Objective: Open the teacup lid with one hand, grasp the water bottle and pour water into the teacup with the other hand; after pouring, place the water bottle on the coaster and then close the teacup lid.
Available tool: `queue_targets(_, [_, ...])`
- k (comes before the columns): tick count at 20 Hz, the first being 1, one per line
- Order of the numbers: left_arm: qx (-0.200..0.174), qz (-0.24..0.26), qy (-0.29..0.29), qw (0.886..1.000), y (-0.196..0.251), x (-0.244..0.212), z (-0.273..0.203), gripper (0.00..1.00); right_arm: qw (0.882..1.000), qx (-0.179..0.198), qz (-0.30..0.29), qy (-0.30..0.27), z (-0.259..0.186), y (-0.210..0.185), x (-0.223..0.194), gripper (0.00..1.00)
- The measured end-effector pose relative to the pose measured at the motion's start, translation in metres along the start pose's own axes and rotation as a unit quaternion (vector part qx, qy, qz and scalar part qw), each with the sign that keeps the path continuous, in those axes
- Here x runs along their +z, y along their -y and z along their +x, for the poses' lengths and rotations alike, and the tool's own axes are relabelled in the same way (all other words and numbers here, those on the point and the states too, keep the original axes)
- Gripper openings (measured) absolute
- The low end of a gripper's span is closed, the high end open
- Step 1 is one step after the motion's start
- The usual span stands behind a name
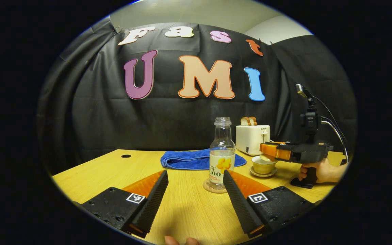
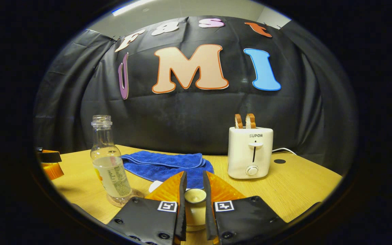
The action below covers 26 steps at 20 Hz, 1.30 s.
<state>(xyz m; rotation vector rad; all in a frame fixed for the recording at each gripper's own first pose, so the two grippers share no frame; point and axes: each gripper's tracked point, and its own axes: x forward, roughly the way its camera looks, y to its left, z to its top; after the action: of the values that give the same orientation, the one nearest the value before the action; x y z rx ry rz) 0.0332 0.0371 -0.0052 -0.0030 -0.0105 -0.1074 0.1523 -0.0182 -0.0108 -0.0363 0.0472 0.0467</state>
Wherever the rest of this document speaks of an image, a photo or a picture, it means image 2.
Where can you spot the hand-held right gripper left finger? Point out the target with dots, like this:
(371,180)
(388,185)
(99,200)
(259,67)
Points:
(182,217)

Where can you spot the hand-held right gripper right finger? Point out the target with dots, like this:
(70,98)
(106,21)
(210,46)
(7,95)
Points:
(209,217)

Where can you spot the white toaster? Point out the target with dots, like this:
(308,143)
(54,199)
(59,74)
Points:
(250,149)

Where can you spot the blue towel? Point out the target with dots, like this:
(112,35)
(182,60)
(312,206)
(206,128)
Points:
(162,163)

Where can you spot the clear water bottle yellow label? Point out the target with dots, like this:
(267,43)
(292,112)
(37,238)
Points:
(111,170)

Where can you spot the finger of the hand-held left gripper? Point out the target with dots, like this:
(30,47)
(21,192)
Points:
(50,157)
(53,171)

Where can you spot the round cork coaster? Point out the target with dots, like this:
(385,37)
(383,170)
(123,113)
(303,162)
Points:
(138,194)

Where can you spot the cream teacup lid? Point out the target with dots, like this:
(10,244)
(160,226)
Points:
(195,199)

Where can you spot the black backdrop cloth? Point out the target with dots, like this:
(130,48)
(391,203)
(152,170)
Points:
(80,102)

